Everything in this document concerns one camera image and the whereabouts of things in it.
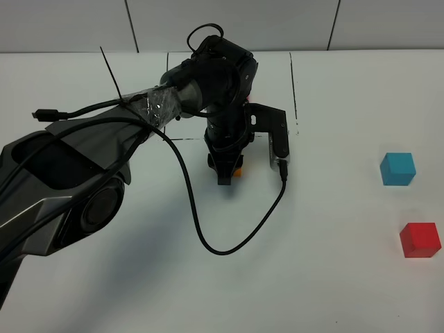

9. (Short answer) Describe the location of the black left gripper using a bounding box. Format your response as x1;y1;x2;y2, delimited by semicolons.
204;103;253;186

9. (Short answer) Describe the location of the orange cube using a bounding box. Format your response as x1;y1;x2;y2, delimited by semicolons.
233;168;242;177

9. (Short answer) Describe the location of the black cable tie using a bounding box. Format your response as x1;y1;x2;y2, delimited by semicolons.
99;46;147;124

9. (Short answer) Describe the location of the blue cube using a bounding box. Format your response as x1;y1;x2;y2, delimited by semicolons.
379;153;416;186

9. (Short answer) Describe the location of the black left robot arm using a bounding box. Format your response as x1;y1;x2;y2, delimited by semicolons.
1;35;257;298

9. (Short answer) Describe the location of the black usb cable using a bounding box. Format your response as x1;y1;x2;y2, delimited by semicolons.
148;124;289;256

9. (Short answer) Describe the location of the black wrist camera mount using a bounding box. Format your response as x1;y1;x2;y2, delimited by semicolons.
246;103;290;175

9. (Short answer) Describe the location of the loose red cube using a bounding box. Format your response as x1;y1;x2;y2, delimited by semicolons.
400;223;441;258

